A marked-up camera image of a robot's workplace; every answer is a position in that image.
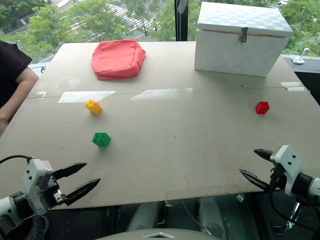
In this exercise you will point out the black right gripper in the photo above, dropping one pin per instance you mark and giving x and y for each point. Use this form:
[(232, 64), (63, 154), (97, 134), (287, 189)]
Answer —
[(278, 177)]

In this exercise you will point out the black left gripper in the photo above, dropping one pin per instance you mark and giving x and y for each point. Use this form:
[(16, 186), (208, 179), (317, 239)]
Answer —
[(51, 193)]

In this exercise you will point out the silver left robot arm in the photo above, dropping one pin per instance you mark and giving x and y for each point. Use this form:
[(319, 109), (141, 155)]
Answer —
[(10, 208)]

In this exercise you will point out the person's bare forearm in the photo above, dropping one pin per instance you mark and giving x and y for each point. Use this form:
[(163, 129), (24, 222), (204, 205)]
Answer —
[(18, 87)]

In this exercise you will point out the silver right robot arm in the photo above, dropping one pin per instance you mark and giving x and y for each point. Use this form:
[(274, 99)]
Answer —
[(306, 185)]

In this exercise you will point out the green toy brick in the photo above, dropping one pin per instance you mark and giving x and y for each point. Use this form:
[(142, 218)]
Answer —
[(101, 139)]

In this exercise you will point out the red toy brick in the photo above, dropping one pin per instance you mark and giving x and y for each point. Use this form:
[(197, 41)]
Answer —
[(262, 107)]

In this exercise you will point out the yellow toy brick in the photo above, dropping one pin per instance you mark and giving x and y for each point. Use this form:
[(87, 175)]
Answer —
[(93, 107)]

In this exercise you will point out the clear tape strip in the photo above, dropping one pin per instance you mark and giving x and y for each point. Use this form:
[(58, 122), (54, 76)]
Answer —
[(292, 85), (160, 93), (85, 96)]

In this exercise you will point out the silver robot torso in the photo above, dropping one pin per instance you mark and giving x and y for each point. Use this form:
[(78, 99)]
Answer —
[(160, 235)]

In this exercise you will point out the white lidded box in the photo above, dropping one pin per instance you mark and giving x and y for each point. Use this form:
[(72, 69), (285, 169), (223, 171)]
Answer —
[(240, 47)]

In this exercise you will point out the red fabric pouch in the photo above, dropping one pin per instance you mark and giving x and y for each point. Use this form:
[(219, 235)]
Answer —
[(117, 58)]

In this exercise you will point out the person's black shirt sleeve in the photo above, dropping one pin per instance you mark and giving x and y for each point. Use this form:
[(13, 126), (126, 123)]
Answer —
[(11, 65)]

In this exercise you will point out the metal box latch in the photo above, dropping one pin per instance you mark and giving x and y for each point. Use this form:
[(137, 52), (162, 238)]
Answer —
[(243, 35)]

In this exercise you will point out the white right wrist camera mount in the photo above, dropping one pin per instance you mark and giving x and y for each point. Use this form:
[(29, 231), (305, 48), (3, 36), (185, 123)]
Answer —
[(290, 165)]

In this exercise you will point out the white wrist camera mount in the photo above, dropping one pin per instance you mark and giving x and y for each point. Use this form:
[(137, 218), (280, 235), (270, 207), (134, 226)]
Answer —
[(33, 175), (290, 165)]

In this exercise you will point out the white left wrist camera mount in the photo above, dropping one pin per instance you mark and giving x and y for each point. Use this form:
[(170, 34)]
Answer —
[(33, 175)]

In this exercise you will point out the black window frame post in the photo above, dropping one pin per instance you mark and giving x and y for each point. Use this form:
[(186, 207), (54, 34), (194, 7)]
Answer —
[(181, 22)]

